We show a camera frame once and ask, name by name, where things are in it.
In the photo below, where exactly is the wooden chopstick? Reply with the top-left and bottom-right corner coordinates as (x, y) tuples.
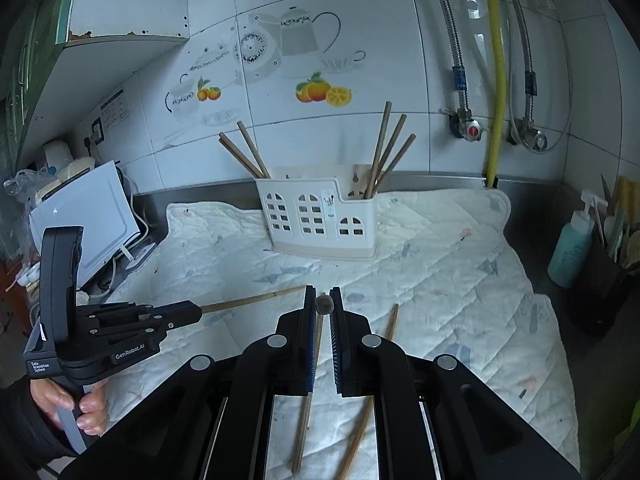
(372, 134), (417, 196)
(199, 285), (307, 314)
(291, 295), (336, 475)
(236, 121), (272, 179)
(367, 115), (408, 198)
(364, 101), (393, 200)
(218, 132), (266, 180)
(336, 303), (400, 480)

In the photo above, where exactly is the clear plastic bag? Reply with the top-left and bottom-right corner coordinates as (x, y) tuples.
(2, 167), (42, 207)

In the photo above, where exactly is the yellow gas hose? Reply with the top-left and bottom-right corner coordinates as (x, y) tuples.
(486, 0), (505, 189)

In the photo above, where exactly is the white quilted mat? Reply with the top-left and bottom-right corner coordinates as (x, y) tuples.
(107, 187), (581, 480)

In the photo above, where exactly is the black utensil container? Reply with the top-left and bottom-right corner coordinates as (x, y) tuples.
(567, 240), (640, 337)

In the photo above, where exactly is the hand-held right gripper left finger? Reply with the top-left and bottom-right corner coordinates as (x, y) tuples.
(60, 286), (321, 480)

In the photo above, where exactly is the person's left hand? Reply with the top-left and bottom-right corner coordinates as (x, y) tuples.
(30, 377), (109, 437)

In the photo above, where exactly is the white power cable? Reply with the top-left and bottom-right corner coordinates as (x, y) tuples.
(112, 195), (153, 281)

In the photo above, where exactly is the white plastic utensil holder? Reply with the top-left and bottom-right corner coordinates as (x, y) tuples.
(255, 162), (381, 261)

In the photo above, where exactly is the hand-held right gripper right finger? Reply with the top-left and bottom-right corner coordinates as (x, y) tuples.
(327, 286), (583, 480)

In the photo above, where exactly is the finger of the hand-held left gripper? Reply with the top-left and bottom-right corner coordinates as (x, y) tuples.
(87, 316), (201, 349)
(75, 301), (203, 323)

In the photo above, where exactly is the white countertop oven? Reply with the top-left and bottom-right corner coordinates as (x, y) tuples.
(29, 160), (143, 286)

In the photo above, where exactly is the person's left forearm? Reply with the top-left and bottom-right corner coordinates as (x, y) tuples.
(0, 375), (76, 463)

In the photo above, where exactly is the green wall cabinet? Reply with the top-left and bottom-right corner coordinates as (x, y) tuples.
(0, 0), (191, 171)

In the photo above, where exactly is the wooden spatula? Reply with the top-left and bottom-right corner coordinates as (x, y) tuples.
(616, 176), (637, 266)

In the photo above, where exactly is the metal pipe valve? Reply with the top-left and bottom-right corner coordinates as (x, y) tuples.
(507, 117), (549, 152)
(440, 107), (487, 142)

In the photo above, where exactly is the green plastic object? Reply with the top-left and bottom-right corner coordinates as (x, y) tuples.
(612, 400), (640, 467)

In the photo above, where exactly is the teal pump bottle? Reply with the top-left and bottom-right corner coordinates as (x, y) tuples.
(547, 189), (609, 290)

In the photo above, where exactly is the braided metal hose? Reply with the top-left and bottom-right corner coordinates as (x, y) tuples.
(425, 0), (474, 117)
(502, 0), (576, 153)

